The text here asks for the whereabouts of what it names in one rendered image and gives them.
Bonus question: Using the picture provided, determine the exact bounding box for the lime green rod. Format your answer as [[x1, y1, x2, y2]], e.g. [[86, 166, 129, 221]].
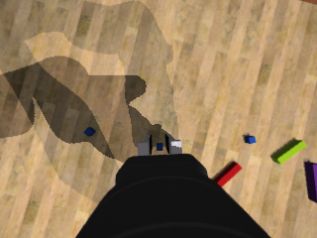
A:
[[271, 140, 307, 164]]

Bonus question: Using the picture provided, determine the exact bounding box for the small blue block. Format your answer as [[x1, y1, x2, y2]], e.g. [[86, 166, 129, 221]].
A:
[[84, 127, 96, 137], [244, 136, 257, 144]]

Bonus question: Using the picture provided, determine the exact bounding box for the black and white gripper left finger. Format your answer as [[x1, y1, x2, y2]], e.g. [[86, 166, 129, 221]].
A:
[[138, 135, 153, 156]]

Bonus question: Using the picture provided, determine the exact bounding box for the red rod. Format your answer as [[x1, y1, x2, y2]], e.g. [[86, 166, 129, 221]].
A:
[[213, 162, 242, 186]]

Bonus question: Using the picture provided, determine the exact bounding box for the purple rod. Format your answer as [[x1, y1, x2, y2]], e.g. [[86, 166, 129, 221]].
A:
[[304, 162, 317, 203]]

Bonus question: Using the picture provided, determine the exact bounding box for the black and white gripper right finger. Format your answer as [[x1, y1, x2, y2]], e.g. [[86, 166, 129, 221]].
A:
[[165, 134, 182, 155]]

